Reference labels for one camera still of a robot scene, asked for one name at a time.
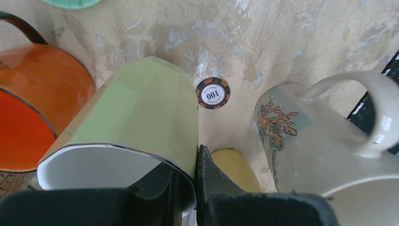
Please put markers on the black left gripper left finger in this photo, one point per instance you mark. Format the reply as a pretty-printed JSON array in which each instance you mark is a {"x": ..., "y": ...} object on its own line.
[{"x": 154, "y": 200}]

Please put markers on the lime green mug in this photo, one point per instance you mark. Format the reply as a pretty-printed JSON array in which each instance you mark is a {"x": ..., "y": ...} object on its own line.
[{"x": 144, "y": 115}]

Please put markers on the green floral tray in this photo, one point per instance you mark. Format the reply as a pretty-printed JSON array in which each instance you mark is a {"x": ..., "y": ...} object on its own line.
[{"x": 71, "y": 4}]

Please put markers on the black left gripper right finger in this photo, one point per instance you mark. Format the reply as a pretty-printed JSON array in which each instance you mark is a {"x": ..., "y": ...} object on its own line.
[{"x": 220, "y": 202}]

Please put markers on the beige dragon print mug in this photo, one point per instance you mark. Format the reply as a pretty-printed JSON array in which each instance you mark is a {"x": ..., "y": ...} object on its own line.
[{"x": 309, "y": 148}]

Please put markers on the cream mug with coral print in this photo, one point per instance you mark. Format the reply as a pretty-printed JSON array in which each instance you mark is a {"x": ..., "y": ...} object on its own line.
[{"x": 14, "y": 182}]

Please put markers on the orange mug black handle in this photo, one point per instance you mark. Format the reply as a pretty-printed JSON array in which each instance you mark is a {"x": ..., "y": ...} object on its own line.
[{"x": 42, "y": 88}]

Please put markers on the yellow mug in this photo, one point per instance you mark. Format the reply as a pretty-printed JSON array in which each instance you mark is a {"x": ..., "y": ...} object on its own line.
[{"x": 237, "y": 169}]

